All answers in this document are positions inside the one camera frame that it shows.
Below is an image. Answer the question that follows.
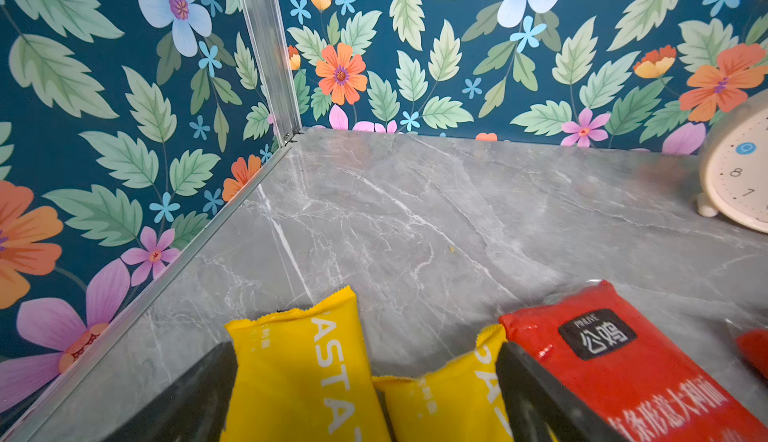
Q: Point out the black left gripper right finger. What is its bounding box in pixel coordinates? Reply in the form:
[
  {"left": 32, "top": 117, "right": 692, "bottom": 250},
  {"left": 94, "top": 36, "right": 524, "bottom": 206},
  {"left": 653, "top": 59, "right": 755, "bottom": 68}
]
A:
[{"left": 496, "top": 342, "right": 625, "bottom": 442}]

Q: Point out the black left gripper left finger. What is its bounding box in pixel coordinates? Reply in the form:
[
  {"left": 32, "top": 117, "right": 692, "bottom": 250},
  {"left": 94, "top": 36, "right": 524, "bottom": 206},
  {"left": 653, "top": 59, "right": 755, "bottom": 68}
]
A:
[{"left": 106, "top": 342, "right": 238, "bottom": 441}]

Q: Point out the yellow pasta bag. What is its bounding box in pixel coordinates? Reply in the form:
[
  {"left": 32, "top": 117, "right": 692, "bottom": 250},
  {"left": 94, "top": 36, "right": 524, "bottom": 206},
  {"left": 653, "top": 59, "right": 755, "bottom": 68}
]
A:
[
  {"left": 373, "top": 324, "right": 513, "bottom": 441},
  {"left": 221, "top": 287, "right": 390, "bottom": 441}
]

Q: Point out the red spaghetti bag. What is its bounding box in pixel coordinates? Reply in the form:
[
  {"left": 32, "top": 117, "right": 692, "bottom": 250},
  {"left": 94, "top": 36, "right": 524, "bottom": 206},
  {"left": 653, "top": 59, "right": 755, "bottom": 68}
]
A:
[
  {"left": 736, "top": 329, "right": 768, "bottom": 379},
  {"left": 499, "top": 280, "right": 767, "bottom": 441}
]

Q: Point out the cream alarm clock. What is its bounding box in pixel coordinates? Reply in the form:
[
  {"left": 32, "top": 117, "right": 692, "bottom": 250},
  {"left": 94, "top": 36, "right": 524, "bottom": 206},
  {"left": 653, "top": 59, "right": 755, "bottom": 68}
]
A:
[{"left": 696, "top": 90, "right": 768, "bottom": 233}]

